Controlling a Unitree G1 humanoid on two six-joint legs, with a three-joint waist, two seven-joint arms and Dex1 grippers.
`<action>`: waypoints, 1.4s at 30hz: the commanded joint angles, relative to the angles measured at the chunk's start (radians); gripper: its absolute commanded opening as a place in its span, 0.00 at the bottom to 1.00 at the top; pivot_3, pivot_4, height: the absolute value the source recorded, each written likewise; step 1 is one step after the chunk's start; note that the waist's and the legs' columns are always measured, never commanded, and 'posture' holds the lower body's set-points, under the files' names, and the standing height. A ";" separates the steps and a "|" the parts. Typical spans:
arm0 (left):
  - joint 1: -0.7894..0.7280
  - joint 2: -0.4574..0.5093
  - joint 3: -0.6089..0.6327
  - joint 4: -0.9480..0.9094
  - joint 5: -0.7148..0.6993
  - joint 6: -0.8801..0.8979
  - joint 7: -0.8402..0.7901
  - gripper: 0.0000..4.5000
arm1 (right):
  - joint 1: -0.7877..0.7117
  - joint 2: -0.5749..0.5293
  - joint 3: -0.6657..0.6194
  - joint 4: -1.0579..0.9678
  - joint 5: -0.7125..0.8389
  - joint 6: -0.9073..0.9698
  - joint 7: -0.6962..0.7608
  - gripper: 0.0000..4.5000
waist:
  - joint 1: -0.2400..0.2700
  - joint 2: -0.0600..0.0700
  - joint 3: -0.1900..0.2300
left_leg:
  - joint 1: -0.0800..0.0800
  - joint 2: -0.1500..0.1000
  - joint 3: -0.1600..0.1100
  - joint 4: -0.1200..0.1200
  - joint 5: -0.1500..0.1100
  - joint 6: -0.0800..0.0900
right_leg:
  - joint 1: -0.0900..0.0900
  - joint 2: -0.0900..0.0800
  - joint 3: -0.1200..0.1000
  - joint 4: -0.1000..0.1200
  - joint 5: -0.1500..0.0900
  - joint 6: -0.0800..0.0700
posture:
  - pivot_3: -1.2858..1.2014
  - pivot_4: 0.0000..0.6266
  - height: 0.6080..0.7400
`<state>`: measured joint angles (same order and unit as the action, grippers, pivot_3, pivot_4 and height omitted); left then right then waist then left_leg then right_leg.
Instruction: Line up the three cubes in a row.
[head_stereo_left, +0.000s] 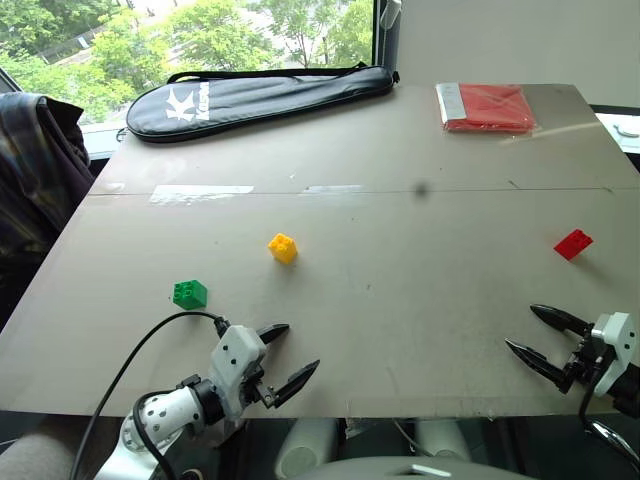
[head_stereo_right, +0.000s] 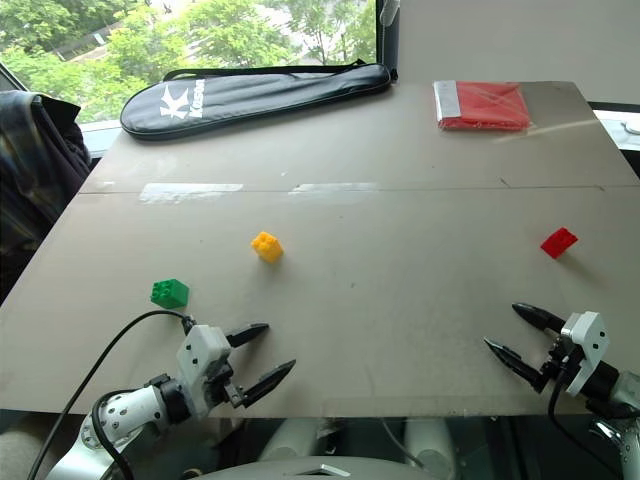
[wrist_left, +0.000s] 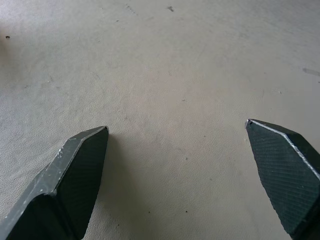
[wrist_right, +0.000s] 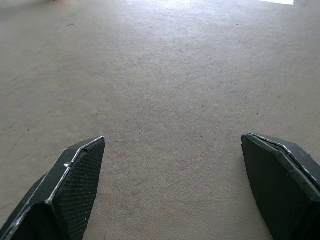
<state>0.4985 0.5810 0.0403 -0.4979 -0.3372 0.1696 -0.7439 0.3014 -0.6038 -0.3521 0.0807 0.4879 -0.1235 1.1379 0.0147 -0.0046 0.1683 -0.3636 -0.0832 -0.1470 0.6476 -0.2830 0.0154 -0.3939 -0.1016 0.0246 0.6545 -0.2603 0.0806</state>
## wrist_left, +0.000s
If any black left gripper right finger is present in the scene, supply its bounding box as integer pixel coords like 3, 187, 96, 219
245, 118, 320, 240

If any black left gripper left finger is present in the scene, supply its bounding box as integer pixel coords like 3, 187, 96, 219
0, 125, 110, 240

